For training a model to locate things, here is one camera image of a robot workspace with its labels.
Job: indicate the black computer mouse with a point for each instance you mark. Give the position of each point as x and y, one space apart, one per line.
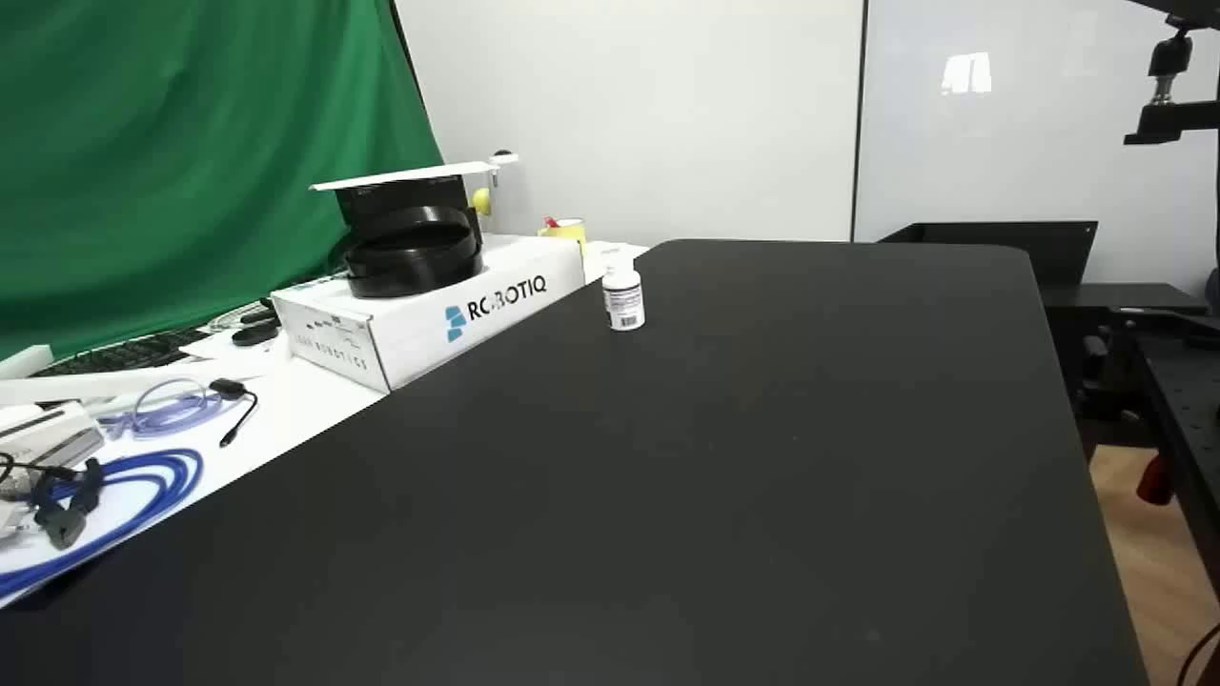
252 332

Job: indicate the white Robotiq cardboard box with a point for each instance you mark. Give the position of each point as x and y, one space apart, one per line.
394 340

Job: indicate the small white pill bottle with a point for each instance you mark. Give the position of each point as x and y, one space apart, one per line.
623 295

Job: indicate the black clamp tool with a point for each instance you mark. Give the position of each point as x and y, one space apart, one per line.
68 497

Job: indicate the black round hat-shaped object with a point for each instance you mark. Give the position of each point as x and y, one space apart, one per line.
408 237

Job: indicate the black keyboard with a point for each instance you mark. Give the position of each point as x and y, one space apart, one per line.
119 356

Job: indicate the white side table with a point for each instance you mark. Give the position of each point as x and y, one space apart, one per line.
196 430

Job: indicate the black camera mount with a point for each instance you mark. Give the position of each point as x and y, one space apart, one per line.
1165 115

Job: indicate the green backdrop cloth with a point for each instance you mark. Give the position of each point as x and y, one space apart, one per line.
161 163

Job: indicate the yellow small object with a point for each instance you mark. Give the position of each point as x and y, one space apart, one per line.
565 229

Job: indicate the white flat board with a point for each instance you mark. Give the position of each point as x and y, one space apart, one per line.
487 164

